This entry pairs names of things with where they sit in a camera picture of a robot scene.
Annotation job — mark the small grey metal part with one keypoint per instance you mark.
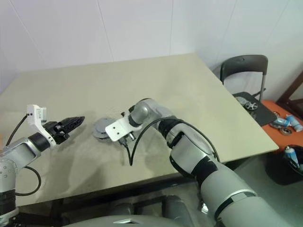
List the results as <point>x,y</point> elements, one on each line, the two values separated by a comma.
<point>240,100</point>

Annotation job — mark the blue white tube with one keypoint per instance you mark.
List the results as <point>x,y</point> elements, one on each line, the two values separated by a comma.
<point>294,123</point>
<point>283,122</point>

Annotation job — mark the black bin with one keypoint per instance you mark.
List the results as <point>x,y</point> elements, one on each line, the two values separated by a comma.
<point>279,172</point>

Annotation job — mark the blue white spray can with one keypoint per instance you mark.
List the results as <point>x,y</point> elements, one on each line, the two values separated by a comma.
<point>291,154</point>

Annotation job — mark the dark grey rounded shape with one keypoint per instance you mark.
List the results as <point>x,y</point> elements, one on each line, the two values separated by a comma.
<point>176,208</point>

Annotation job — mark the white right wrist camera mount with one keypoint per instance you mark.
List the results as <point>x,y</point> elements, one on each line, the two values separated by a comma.
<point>116,130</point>

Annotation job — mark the white bracket under table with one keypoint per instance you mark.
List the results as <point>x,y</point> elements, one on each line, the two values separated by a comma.
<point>204,207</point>

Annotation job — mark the silver spoked wheel part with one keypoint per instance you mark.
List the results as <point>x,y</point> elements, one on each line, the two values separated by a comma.
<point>251,105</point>

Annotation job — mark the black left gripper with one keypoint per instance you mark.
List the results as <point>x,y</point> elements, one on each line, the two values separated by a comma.
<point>59,133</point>

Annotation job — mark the grey motor lid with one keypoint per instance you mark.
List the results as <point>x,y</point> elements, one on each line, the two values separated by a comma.
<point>101,124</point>

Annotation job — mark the dark wooden cabinet frame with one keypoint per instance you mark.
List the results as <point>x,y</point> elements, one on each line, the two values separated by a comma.
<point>287,97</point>

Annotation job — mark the black table frame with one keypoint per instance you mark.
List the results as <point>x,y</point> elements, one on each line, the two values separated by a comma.
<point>113,190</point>

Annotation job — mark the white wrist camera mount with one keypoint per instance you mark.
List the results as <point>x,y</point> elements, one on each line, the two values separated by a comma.
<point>116,130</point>
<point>33,113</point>

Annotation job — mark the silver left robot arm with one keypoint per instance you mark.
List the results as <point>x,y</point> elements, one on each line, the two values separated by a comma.
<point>19,151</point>

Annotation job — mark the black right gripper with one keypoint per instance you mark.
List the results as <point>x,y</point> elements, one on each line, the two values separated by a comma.
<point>127,140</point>

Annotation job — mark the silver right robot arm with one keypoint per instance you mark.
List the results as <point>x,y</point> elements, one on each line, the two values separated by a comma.
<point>189,146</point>

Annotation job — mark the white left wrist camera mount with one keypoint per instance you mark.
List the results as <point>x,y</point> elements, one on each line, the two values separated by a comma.
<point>33,113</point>

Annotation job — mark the black folding chair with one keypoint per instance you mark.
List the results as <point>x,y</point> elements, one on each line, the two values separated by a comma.
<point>243,62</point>

